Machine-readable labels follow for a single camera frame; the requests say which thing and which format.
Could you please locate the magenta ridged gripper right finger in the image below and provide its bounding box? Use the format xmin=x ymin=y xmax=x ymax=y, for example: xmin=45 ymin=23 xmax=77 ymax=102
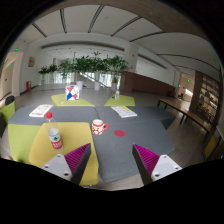
xmin=132 ymin=144 xmax=181 ymax=185

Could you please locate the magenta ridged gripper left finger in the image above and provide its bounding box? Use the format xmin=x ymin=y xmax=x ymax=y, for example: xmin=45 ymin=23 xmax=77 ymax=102
xmin=42 ymin=143 xmax=91 ymax=185

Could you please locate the clear water bottle red cap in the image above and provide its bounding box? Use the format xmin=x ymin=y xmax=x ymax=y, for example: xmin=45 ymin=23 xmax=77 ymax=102
xmin=45 ymin=112 xmax=63 ymax=151

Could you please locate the yellow table mat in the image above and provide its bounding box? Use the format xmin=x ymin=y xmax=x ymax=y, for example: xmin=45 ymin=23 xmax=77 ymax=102
xmin=29 ymin=122 xmax=99 ymax=186

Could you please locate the red round coaster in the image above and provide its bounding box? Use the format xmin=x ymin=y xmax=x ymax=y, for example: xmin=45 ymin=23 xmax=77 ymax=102
xmin=114 ymin=130 xmax=126 ymax=137

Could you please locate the red white patterned mug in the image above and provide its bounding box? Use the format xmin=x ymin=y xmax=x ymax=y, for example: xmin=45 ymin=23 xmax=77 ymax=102
xmin=92 ymin=119 xmax=108 ymax=135

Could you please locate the white yellow booklet right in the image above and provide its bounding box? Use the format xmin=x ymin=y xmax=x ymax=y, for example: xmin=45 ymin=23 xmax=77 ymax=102
xmin=112 ymin=106 xmax=137 ymax=118

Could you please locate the white booklet left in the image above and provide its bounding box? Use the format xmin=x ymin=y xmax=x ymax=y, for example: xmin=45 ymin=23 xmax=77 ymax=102
xmin=29 ymin=104 xmax=52 ymax=118

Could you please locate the long wooden bench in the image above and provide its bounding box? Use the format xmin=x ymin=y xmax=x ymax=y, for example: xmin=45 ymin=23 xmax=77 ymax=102
xmin=157 ymin=99 xmax=211 ymax=133

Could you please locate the red blue white cube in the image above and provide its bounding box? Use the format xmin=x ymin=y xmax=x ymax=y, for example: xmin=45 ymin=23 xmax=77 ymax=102
xmin=65 ymin=85 xmax=79 ymax=101

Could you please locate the small bottle on far table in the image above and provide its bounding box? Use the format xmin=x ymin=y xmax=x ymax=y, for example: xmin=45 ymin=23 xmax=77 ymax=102
xmin=115 ymin=90 xmax=120 ymax=100

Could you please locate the wooden bookshelf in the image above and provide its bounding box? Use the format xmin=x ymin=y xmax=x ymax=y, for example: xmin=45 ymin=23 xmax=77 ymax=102
xmin=189 ymin=71 xmax=219 ymax=123

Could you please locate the green chair left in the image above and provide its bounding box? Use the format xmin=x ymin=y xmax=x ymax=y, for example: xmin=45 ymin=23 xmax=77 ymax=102
xmin=0 ymin=96 xmax=15 ymax=124

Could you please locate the red fire extinguisher box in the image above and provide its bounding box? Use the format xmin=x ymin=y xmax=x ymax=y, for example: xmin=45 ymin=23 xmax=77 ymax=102
xmin=26 ymin=81 xmax=31 ymax=92

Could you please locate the potted plant in white pot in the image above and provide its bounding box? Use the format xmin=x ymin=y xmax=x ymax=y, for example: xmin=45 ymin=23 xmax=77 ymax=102
xmin=71 ymin=55 xmax=93 ymax=91

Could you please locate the tall potted plant right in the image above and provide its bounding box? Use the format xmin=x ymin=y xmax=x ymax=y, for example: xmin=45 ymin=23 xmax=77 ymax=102
xmin=107 ymin=55 xmax=128 ymax=91

